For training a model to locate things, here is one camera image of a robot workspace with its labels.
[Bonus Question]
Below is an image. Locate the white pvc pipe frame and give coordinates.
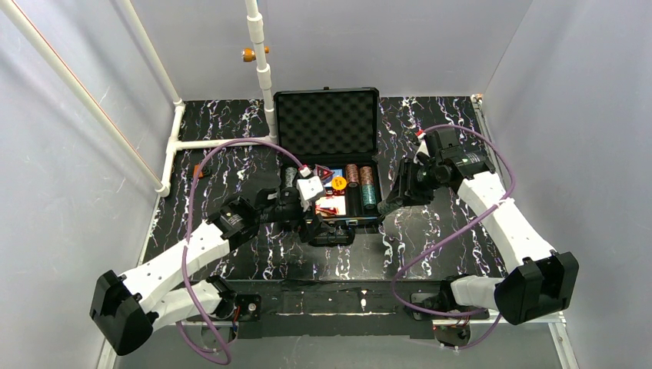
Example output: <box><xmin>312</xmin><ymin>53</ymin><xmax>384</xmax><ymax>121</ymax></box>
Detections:
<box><xmin>0</xmin><ymin>0</ymin><xmax>278</xmax><ymax>198</ymax></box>

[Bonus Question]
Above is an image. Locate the orange knob on pipe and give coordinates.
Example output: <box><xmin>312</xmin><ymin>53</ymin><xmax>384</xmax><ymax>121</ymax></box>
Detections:
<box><xmin>241</xmin><ymin>48</ymin><xmax>257</xmax><ymax>62</ymax></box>

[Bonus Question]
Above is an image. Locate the red dice row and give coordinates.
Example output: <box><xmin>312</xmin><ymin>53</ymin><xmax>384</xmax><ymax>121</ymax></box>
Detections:
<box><xmin>326</xmin><ymin>189</ymin><xmax>345</xmax><ymax>196</ymax></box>

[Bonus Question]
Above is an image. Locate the blue playing card deck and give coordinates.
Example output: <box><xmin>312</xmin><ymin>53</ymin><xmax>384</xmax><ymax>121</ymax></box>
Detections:
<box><xmin>325</xmin><ymin>168</ymin><xmax>344</xmax><ymax>187</ymax></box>

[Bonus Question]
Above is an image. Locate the orange black small clip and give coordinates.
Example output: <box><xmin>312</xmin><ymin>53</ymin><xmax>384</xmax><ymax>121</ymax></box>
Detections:
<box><xmin>188</xmin><ymin>164</ymin><xmax>211</xmax><ymax>179</ymax></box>

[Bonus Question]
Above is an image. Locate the blue green yellow chip stack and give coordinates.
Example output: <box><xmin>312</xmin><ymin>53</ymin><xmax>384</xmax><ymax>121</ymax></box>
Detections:
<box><xmin>284</xmin><ymin>167</ymin><xmax>298</xmax><ymax>188</ymax></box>

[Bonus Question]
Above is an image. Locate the orange black chip stack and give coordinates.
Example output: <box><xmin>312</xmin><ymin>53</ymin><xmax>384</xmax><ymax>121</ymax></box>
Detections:
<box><xmin>344</xmin><ymin>164</ymin><xmax>360</xmax><ymax>188</ymax></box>

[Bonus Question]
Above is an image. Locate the yellow big blind button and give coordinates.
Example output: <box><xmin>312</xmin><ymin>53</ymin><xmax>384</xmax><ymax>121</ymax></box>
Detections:
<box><xmin>331</xmin><ymin>176</ymin><xmax>348</xmax><ymax>191</ymax></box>

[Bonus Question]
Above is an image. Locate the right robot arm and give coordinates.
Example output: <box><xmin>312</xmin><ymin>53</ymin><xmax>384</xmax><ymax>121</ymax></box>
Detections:
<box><xmin>378</xmin><ymin>125</ymin><xmax>579</xmax><ymax>325</ymax></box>

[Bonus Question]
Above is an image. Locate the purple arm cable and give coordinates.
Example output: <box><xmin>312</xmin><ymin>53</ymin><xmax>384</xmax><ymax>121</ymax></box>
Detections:
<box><xmin>175</xmin><ymin>138</ymin><xmax>311</xmax><ymax>366</ymax></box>
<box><xmin>391</xmin><ymin>125</ymin><xmax>517</xmax><ymax>351</ymax></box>

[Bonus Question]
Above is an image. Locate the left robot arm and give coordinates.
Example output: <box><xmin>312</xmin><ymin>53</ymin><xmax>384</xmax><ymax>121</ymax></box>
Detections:
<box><xmin>89</xmin><ymin>176</ymin><xmax>326</xmax><ymax>356</ymax></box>

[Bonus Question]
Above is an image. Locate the black poker set case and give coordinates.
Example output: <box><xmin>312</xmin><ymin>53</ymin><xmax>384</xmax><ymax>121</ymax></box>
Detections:
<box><xmin>273</xmin><ymin>87</ymin><xmax>382</xmax><ymax>247</ymax></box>

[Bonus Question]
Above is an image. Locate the black red all-in triangle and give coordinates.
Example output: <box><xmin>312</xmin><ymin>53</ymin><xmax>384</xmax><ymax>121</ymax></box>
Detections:
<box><xmin>314</xmin><ymin>165</ymin><xmax>334</xmax><ymax>184</ymax></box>

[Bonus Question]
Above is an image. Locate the red playing card deck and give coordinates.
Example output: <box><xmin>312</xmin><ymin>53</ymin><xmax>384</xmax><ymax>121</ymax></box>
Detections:
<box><xmin>315</xmin><ymin>196</ymin><xmax>347</xmax><ymax>218</ymax></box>

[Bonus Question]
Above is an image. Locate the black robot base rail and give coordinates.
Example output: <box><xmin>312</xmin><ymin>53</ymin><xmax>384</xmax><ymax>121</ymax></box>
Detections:
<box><xmin>192</xmin><ymin>276</ymin><xmax>473</xmax><ymax>339</ymax></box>

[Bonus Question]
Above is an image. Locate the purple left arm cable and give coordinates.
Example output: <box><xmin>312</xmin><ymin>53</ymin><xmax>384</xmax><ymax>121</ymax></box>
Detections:
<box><xmin>175</xmin><ymin>138</ymin><xmax>311</xmax><ymax>366</ymax></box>

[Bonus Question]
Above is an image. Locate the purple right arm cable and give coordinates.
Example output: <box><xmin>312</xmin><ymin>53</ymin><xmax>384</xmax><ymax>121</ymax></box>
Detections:
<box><xmin>391</xmin><ymin>125</ymin><xmax>517</xmax><ymax>351</ymax></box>

